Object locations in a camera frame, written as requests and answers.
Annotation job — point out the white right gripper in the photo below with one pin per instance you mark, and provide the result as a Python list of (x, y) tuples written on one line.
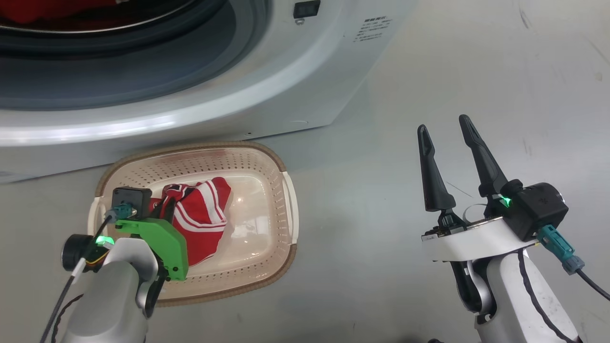
[(476, 243)]

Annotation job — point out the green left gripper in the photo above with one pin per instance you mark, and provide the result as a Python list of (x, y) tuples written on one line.
[(167, 243)]

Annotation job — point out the red navy white patterned garment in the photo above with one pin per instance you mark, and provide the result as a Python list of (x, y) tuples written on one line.
[(205, 214)]

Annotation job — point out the red and white garment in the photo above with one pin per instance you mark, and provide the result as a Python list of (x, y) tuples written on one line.
[(47, 9)]

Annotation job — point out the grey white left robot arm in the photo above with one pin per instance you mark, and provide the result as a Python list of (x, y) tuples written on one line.
[(109, 295)]

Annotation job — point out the beige perforated laundry basket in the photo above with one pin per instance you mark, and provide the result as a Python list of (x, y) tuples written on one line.
[(257, 200)]

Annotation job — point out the grey rubber door gasket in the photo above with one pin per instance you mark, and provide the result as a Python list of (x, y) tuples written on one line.
[(143, 71)]

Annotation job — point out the white washing machine body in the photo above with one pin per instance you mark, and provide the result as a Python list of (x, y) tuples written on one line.
[(286, 95)]

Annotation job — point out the black door latch slot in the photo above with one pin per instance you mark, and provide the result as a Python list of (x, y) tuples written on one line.
[(306, 8)]

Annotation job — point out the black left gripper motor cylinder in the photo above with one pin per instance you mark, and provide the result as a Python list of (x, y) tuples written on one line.
[(76, 250)]

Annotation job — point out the grey printed text label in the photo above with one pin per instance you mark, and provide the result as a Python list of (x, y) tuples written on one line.
[(372, 29)]

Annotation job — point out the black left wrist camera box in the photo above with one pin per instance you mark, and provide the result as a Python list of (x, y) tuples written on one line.
[(131, 196)]

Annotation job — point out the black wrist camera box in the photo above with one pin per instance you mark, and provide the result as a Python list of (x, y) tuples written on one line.
[(538, 209), (131, 196)]

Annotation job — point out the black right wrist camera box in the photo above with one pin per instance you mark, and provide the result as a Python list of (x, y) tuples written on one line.
[(538, 209)]

